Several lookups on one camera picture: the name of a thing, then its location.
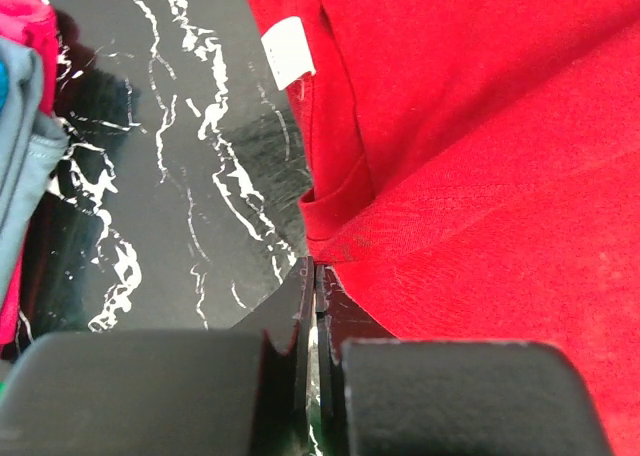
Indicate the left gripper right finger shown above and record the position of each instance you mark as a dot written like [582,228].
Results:
[380,395]

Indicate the red t shirt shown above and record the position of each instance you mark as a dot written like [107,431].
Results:
[475,173]

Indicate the folded grey shirt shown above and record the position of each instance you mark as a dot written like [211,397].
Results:
[32,144]

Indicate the folded pink shirt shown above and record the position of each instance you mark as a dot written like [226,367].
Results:
[31,23]

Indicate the white shirt label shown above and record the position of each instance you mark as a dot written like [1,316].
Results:
[287,51]

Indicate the folded light blue shirt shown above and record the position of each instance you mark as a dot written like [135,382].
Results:
[4,85]

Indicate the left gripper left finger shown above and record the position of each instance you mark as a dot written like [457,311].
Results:
[235,391]

